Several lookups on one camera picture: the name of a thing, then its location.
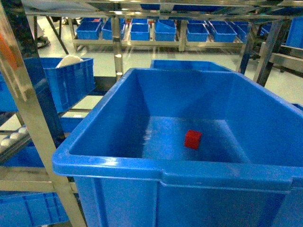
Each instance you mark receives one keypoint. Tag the red magnetic block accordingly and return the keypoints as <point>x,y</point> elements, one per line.
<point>192,139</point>

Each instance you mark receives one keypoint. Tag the far steel shelf rack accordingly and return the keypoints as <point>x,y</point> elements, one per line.
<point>160,33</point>

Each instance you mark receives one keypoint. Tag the large blue plastic bin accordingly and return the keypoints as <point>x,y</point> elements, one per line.
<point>131,168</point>

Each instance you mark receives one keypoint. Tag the blue bin behind large bin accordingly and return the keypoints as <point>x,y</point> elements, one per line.
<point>188,65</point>

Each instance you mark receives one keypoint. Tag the blue ribbed crate left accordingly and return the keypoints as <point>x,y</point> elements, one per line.
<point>64,86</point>

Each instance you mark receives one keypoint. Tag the white round object in crate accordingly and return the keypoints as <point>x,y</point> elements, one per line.
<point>69,60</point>

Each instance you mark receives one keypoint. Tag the blue crate bottom left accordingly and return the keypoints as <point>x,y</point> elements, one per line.
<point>30,209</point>

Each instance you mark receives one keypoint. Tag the steel shelf upright post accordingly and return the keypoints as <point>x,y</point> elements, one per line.
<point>22,70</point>

